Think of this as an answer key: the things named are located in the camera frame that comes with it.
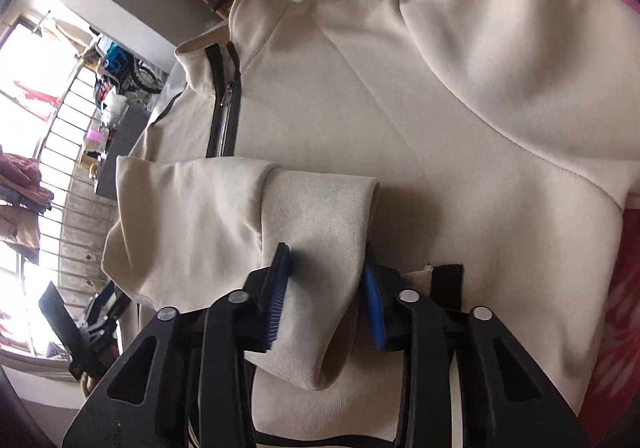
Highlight metal window railing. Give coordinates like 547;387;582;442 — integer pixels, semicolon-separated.
30;12;121;309

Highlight beige zip jacket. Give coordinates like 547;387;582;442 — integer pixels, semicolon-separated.
100;0;640;448

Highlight white plastic container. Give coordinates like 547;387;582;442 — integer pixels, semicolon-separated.
102;92;128;126

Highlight bicycle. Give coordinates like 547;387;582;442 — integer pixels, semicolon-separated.
127;60;166;96

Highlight dark grey side table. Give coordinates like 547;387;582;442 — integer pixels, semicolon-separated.
95;110;153;201

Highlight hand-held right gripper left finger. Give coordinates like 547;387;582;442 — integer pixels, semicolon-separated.
62;242;292;448

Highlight red hanging garment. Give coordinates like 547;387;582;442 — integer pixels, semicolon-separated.
12;80;63;116

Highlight brown hanging coat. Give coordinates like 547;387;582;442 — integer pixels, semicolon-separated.
0;203;41;261

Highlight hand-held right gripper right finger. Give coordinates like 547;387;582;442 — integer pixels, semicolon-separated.
362;260;591;448

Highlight maroon hanging garment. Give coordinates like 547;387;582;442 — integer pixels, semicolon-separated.
0;150;53;213

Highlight pink plastic container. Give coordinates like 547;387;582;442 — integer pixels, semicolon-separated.
85;125;108;153

